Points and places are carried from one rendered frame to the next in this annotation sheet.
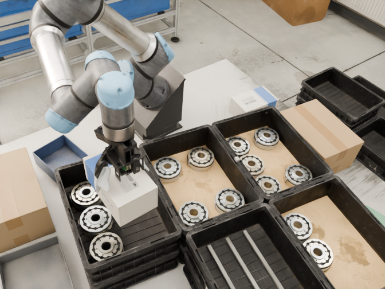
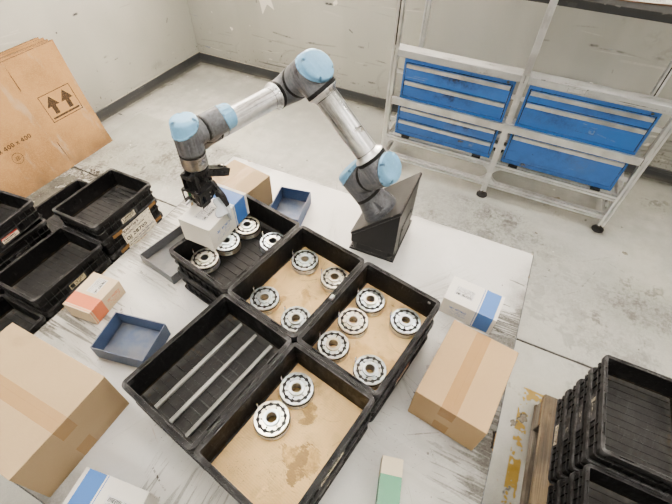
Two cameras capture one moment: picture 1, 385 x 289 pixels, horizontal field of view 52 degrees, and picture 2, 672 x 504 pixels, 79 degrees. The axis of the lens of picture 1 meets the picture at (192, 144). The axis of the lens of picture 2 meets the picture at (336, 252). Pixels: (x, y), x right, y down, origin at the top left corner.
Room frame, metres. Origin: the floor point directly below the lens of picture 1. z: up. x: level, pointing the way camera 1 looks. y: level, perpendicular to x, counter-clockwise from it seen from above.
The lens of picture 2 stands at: (0.64, -0.87, 2.03)
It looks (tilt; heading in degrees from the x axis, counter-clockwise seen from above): 48 degrees down; 65
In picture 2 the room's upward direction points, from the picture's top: 2 degrees clockwise
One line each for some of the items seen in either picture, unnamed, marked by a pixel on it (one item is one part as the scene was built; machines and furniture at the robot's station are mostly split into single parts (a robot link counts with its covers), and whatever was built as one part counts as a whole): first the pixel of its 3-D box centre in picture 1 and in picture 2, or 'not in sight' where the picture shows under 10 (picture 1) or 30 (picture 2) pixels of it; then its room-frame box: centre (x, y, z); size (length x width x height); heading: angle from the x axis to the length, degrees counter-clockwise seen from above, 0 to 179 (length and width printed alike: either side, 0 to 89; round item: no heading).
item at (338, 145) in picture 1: (314, 139); (462, 382); (1.25, -0.53, 0.78); 0.30 x 0.22 x 0.16; 33
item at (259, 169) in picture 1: (251, 164); (353, 320); (1.00, -0.23, 0.86); 0.10 x 0.10 x 0.01
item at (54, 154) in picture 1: (64, 161); (289, 208); (1.02, 0.51, 0.74); 0.20 x 0.15 x 0.07; 52
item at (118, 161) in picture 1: (122, 151); (199, 183); (0.65, 0.17, 1.25); 0.09 x 0.08 x 0.12; 41
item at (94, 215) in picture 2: not in sight; (118, 226); (0.18, 1.12, 0.37); 0.40 x 0.30 x 0.45; 41
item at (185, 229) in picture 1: (197, 173); (298, 277); (0.88, -0.03, 0.92); 0.40 x 0.30 x 0.02; 30
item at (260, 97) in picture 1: (253, 105); (471, 304); (1.48, -0.27, 0.74); 0.20 x 0.12 x 0.09; 126
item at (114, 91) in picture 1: (116, 99); (188, 135); (0.66, 0.18, 1.41); 0.09 x 0.08 x 0.11; 27
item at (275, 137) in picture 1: (266, 136); (405, 320); (1.16, -0.30, 0.86); 0.10 x 0.10 x 0.01
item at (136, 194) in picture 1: (120, 182); (215, 215); (0.68, 0.19, 1.09); 0.20 x 0.12 x 0.09; 41
